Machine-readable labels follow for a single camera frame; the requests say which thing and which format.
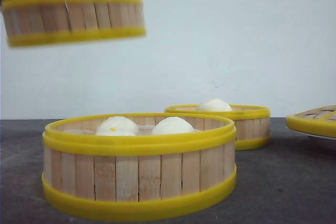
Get bamboo steamer basket yellow rims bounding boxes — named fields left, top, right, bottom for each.
left=1, top=0, right=146, bottom=47

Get woven bamboo steamer lid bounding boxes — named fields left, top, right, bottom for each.
left=286, top=105, right=335, bottom=138

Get white steamed bun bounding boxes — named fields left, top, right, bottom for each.
left=196, top=98, right=233, bottom=112
left=96, top=116, right=139, bottom=136
left=152, top=116, right=195, bottom=135

